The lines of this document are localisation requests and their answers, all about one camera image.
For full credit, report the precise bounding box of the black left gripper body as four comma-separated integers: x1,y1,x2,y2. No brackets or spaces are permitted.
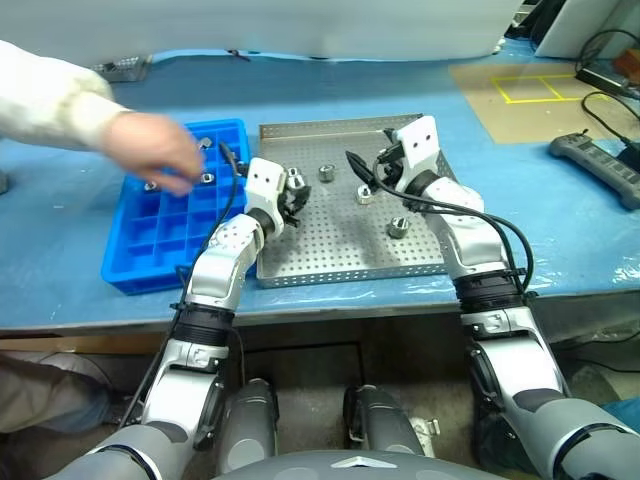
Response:
275,191,303,220

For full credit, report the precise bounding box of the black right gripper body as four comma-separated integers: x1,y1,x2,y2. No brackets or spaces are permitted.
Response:
378,161,409,190

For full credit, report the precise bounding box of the perforated steel tray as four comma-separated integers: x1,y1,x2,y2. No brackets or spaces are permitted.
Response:
255,113,462,290

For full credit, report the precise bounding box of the blue compartment tray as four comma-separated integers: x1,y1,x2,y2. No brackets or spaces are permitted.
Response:
100,117,252,297

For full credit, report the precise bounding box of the person's bare hand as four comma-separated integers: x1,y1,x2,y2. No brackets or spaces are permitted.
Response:
106,111,207,197

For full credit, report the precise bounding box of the blue plastic table cover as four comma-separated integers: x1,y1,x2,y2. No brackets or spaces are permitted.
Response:
0,37,640,332

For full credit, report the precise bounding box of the yellow tape rectangle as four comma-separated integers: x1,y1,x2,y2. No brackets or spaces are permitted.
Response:
490,73,610,105

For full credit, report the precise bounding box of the brown cardboard mat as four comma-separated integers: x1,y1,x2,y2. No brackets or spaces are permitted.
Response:
448,60,640,147

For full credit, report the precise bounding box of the white foam board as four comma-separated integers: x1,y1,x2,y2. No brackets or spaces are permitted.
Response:
0,0,524,62

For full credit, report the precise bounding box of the grey handheld controller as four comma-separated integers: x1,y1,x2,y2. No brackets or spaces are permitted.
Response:
548,129,640,211

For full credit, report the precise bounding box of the dark grey robot leg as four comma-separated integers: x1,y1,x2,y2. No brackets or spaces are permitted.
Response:
342,384,427,457
217,377,280,475

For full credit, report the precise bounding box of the black power adapter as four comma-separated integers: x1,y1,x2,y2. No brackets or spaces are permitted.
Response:
575,66,632,95

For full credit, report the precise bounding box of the brown block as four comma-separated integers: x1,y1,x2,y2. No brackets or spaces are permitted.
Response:
613,48,640,84

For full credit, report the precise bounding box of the grey robot torso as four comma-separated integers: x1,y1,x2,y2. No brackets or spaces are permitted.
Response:
207,448,496,480

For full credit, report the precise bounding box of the person's jeans leg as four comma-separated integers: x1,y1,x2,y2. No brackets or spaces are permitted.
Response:
0,349,112,434

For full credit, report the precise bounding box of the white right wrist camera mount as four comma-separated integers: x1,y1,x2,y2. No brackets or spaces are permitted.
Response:
394,114,442,184

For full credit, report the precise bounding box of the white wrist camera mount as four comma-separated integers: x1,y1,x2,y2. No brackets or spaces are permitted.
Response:
244,156,288,222
394,114,442,184

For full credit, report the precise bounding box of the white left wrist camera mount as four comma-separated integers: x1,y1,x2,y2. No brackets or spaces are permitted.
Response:
244,156,288,222

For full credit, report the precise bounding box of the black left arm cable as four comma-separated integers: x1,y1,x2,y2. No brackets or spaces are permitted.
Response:
169,141,247,321

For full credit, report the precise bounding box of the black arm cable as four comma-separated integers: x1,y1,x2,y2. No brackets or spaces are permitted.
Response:
169,141,247,321
345,143,539,301

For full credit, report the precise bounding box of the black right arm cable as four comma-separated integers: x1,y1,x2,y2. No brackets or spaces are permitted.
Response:
345,143,539,301

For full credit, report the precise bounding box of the black looped cable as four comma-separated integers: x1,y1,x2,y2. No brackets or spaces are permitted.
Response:
573,28,640,166

